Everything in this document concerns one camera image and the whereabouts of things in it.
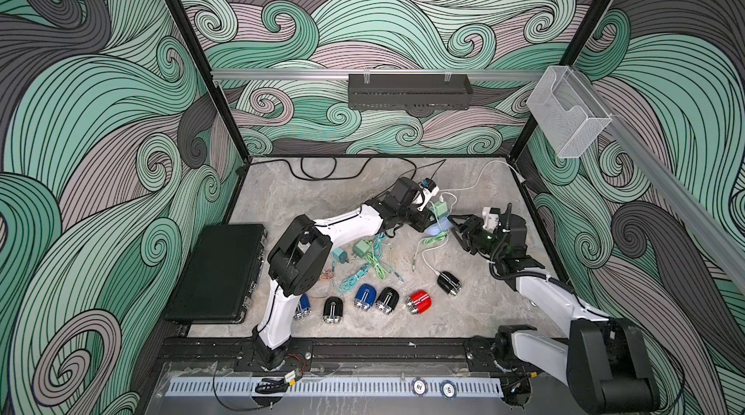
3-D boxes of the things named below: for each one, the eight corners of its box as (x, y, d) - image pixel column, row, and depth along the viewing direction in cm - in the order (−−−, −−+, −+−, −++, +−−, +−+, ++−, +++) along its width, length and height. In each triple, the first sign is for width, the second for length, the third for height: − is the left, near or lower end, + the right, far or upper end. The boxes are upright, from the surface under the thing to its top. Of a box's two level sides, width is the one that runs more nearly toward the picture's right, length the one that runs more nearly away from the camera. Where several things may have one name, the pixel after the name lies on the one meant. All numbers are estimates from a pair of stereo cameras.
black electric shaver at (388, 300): (373, 306, 83) (374, 303, 81) (385, 287, 87) (385, 283, 85) (391, 318, 81) (391, 315, 79) (402, 297, 85) (403, 294, 83)
